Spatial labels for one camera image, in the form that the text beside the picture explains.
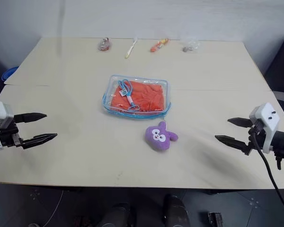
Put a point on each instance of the yellow white toothbrush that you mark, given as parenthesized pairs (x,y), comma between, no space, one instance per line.
(130,49)

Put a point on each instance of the small red grey packaged item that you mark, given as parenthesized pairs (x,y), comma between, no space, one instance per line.
(104,45)

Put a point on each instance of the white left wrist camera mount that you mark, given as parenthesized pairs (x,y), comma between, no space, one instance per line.
(0,113)

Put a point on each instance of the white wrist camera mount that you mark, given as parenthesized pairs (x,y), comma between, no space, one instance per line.
(0,113)
(268,120)

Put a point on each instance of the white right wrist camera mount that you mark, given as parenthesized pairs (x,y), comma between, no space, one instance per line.
(268,120)

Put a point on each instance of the small black box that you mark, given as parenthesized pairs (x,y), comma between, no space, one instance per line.
(215,220)

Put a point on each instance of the orange cloth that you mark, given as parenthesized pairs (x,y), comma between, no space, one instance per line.
(146,97)

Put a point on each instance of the clear plastic item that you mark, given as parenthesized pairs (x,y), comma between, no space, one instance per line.
(191,44)

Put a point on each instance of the blue basin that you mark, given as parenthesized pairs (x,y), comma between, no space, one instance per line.
(8,73)

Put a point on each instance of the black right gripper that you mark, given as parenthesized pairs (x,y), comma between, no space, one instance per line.
(256,139)

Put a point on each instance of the orange packaged item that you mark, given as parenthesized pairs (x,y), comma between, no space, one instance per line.
(158,45)

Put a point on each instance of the purple plush bunny toy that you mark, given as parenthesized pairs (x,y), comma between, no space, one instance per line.
(159,138)

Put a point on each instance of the clear pouch with orange cloth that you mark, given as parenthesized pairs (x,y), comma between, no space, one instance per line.
(164,94)

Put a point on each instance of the dark rounded shape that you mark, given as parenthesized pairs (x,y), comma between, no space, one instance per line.
(176,211)

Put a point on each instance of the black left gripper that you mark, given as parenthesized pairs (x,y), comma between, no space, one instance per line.
(8,138)

